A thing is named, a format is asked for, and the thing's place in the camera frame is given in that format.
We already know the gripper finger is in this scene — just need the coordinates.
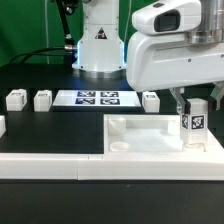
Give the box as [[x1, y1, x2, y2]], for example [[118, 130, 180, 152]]
[[170, 87, 185, 114], [211, 81, 224, 110]]

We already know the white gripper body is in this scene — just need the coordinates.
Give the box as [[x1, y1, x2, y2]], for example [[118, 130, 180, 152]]
[[127, 0, 224, 92]]

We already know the white square table top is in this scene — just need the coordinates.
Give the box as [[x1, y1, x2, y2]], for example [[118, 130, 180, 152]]
[[103, 114, 224, 154]]

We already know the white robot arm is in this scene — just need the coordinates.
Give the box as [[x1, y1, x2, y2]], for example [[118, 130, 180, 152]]
[[73, 0, 224, 113]]

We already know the white marker sheet with tags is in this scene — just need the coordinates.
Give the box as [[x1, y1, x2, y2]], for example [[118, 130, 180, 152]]
[[53, 90, 141, 107]]

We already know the white U-shaped fence frame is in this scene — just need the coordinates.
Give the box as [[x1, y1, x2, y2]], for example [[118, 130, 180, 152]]
[[0, 112, 224, 180]]

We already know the black cable bundle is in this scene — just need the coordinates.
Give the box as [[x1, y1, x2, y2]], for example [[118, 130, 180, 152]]
[[8, 0, 79, 65]]

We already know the white thin cable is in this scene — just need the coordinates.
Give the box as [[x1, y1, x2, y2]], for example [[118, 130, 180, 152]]
[[44, 0, 50, 65]]

